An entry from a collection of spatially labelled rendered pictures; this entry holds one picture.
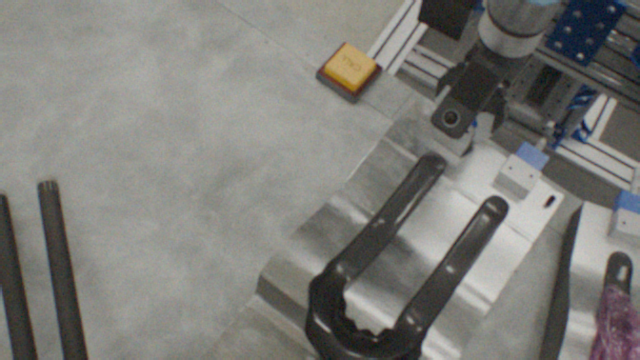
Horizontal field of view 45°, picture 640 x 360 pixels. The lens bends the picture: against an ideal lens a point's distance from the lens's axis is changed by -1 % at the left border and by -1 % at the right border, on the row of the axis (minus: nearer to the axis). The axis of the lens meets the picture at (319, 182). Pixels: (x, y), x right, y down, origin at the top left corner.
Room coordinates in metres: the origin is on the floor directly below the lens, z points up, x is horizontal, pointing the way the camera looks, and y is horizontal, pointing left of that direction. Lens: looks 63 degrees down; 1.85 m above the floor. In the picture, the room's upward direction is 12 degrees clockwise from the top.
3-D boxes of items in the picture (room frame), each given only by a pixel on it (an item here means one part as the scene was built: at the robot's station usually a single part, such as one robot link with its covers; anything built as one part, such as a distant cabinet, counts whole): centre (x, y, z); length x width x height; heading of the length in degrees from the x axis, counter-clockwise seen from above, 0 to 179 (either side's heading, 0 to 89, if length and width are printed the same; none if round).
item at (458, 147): (0.64, -0.20, 0.89); 0.13 x 0.05 x 0.05; 154
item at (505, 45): (0.63, -0.19, 1.13); 0.08 x 0.08 x 0.05
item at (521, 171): (0.60, -0.30, 0.89); 0.13 x 0.05 x 0.05; 153
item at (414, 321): (0.39, -0.14, 0.92); 0.35 x 0.16 x 0.09; 154
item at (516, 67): (0.63, -0.19, 1.05); 0.09 x 0.08 x 0.12; 154
